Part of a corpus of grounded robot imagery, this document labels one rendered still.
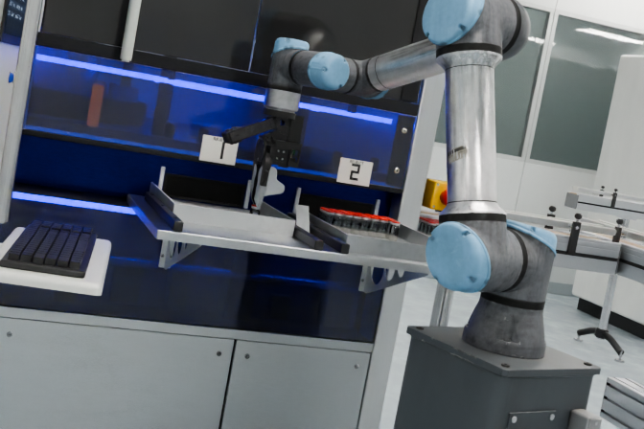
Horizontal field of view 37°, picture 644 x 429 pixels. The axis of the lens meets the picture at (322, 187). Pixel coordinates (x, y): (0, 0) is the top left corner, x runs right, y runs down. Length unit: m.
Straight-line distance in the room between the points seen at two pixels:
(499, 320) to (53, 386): 1.07
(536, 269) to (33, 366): 1.16
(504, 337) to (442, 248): 0.22
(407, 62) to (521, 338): 0.60
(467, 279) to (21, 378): 1.11
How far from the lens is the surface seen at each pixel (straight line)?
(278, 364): 2.40
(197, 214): 2.00
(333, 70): 1.97
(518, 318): 1.76
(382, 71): 2.01
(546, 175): 8.00
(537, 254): 1.75
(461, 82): 1.69
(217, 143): 2.25
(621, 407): 2.92
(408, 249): 2.03
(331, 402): 2.48
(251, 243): 1.89
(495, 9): 1.73
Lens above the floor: 1.16
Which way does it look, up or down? 5 degrees down
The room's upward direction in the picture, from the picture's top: 10 degrees clockwise
